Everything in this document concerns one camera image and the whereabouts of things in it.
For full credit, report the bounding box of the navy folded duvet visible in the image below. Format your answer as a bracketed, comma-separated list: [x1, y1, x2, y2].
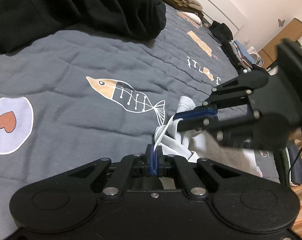
[274, 141, 302, 187]

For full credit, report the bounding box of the stack of folded clothes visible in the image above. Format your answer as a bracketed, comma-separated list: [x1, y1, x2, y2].
[208, 21, 266, 74]

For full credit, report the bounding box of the brown wooden board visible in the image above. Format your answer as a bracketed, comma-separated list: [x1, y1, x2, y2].
[258, 17, 302, 69]

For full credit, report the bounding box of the grey quilted bedspread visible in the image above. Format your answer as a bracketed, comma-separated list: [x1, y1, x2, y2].
[0, 3, 282, 238]

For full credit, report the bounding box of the white t-shirt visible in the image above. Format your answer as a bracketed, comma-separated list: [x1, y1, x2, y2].
[153, 95, 264, 190]

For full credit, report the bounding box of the white pillow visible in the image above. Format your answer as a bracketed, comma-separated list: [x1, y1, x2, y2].
[181, 11, 202, 25]

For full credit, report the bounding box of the black clothes pile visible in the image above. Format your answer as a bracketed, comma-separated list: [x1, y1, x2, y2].
[0, 0, 166, 54]

